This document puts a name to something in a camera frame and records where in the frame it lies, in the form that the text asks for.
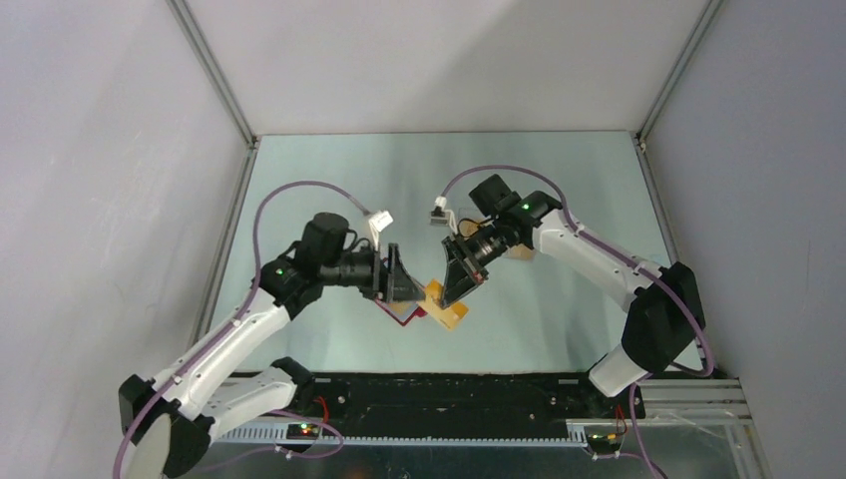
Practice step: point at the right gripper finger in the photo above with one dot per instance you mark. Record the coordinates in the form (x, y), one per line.
(452, 252)
(459, 282)

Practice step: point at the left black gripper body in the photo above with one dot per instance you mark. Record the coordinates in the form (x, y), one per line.
(380, 291)

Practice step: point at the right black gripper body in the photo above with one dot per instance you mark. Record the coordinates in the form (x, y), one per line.
(480, 248)

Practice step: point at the red leather card holder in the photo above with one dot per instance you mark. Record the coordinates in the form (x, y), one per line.
(402, 312)

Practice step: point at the orange credit card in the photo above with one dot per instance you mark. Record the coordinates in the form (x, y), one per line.
(520, 252)
(467, 227)
(447, 316)

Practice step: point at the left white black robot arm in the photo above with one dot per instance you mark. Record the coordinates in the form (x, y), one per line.
(171, 419)

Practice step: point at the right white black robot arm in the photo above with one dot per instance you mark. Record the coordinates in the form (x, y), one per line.
(662, 304)

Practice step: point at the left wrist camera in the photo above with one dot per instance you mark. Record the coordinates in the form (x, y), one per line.
(377, 223)

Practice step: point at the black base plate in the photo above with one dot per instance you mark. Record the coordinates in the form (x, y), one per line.
(569, 394)

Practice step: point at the grey slotted cable duct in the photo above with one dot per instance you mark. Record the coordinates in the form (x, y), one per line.
(303, 434)

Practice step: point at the right aluminium frame post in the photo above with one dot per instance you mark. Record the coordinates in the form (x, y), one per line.
(679, 66)

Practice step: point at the aluminium frame post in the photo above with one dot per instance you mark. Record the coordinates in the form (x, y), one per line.
(679, 66)
(202, 48)

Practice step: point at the aluminium front rail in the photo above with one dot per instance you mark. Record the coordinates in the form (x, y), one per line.
(694, 402)

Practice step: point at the left aluminium frame post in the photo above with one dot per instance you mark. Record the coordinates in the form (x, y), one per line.
(202, 48)

